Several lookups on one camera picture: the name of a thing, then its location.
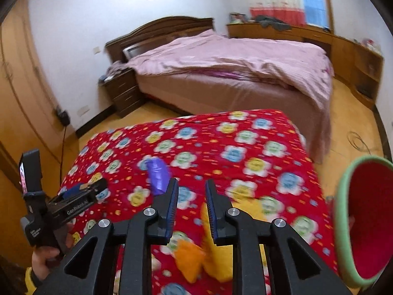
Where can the yellow plastic bag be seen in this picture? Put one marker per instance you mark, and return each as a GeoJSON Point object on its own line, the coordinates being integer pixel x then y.
{"type": "Point", "coordinates": [219, 261]}

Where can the person's left hand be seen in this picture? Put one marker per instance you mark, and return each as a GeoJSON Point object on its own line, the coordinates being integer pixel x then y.
{"type": "Point", "coordinates": [41, 261]}

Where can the dark wooden nightstand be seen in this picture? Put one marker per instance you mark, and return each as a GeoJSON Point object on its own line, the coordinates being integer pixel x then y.
{"type": "Point", "coordinates": [126, 95]}

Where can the purple plastic wrapper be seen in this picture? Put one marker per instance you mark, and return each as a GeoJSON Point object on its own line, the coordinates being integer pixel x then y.
{"type": "Point", "coordinates": [158, 175]}

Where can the pink duvet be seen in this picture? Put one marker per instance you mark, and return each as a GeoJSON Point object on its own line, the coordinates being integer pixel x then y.
{"type": "Point", "coordinates": [230, 55]}

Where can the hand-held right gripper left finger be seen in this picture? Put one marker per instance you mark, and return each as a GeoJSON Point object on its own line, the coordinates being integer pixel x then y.
{"type": "Point", "coordinates": [172, 209]}

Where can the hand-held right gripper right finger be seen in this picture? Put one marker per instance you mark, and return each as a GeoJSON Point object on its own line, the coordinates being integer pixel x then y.
{"type": "Point", "coordinates": [211, 218]}

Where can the window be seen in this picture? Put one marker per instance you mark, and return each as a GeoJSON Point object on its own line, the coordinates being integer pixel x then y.
{"type": "Point", "coordinates": [314, 3]}

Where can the long wooden cabinet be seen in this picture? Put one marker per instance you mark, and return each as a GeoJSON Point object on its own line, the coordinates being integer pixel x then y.
{"type": "Point", "coordinates": [313, 35]}

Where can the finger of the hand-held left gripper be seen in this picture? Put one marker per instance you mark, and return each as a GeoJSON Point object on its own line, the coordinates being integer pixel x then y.
{"type": "Point", "coordinates": [98, 187]}
{"type": "Point", "coordinates": [72, 192]}

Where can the wooden wardrobe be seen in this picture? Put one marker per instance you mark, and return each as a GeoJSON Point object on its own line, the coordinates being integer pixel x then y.
{"type": "Point", "coordinates": [21, 83]}

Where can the pile of clothes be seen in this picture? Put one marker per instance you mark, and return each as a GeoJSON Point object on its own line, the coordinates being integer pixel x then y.
{"type": "Point", "coordinates": [115, 67]}

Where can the floral curtain with red hem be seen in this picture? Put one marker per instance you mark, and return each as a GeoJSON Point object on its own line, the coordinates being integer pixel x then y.
{"type": "Point", "coordinates": [273, 0]}

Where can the wooden bed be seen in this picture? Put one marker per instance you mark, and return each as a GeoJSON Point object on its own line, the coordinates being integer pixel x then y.
{"type": "Point", "coordinates": [215, 98]}

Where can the black power adapter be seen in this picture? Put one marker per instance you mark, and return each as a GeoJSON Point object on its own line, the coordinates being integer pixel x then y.
{"type": "Point", "coordinates": [63, 116]}

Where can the orange plastic bag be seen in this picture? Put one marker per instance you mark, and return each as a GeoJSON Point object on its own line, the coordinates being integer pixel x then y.
{"type": "Point", "coordinates": [188, 258]}

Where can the red bucket with green rim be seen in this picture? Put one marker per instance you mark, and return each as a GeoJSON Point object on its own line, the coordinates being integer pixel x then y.
{"type": "Point", "coordinates": [371, 215]}

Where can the small photo frame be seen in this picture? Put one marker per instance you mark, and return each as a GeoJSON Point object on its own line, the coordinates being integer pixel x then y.
{"type": "Point", "coordinates": [238, 18]}

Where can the pink and white ornaments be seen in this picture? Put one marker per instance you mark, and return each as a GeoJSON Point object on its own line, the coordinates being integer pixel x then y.
{"type": "Point", "coordinates": [371, 45]}

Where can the grey cushion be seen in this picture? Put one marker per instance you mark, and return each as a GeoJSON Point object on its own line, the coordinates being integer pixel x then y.
{"type": "Point", "coordinates": [133, 52]}

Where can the wooden corner shelf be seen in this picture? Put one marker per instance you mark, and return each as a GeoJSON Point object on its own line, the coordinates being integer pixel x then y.
{"type": "Point", "coordinates": [367, 67]}

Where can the grey clothes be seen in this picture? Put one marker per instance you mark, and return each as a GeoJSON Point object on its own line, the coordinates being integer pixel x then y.
{"type": "Point", "coordinates": [271, 23]}

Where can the red floral blanket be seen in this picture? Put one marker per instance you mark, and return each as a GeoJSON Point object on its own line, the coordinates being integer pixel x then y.
{"type": "Point", "coordinates": [215, 147]}

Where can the white wall switch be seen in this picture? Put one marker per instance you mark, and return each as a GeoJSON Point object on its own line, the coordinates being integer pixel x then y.
{"type": "Point", "coordinates": [97, 49]}

